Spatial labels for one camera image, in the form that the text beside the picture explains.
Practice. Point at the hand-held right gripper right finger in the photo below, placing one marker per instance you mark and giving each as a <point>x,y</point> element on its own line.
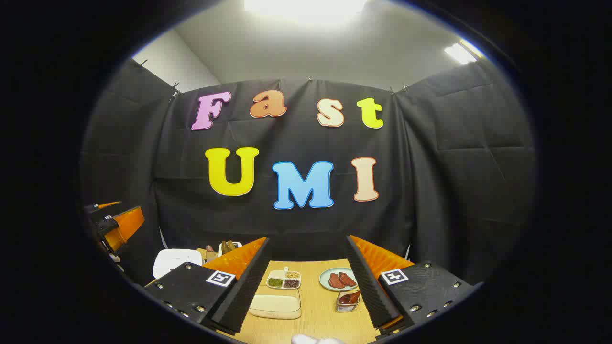
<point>373,291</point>

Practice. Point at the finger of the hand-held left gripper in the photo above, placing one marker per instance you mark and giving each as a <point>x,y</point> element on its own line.
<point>103,207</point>
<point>125,224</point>

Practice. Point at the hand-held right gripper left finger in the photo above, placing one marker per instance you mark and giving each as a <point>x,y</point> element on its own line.
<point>239,291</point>

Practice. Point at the brown wooden spoon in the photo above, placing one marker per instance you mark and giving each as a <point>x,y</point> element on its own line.
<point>350,297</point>

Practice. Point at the clear chopstick holder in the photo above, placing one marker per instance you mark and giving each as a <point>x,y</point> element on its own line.
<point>345,306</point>

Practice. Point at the white rice cooker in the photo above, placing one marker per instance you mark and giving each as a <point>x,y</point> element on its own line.
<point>174,260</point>

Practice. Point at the red meat slice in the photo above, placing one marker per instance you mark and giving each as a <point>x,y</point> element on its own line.
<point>347,279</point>
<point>335,281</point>

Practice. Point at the white toaster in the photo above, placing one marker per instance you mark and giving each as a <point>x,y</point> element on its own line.
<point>238,246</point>

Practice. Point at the white divided grain tray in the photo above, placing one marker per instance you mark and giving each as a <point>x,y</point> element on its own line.
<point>283,279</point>

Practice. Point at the pale green plate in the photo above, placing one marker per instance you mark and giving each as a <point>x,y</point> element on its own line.
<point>325,279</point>

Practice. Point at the black backdrop cloth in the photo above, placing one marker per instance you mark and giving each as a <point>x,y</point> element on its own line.
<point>454,167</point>

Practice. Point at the ceiling light panel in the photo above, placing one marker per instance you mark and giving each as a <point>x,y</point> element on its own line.
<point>306,7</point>
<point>461,52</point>

